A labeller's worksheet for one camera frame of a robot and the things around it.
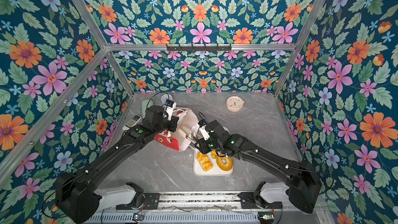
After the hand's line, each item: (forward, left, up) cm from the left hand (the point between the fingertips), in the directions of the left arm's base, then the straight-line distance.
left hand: (180, 114), depth 77 cm
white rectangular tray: (-22, -16, -24) cm, 37 cm away
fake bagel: (-21, -22, -22) cm, 37 cm away
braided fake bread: (-18, -11, -20) cm, 29 cm away
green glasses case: (+28, +30, -23) cm, 47 cm away
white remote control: (+13, +35, -22) cm, 44 cm away
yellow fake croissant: (-14, -16, -22) cm, 30 cm away
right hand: (-13, -8, -7) cm, 17 cm away
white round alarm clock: (+31, +16, -20) cm, 40 cm away
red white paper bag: (-10, +2, -8) cm, 13 cm away
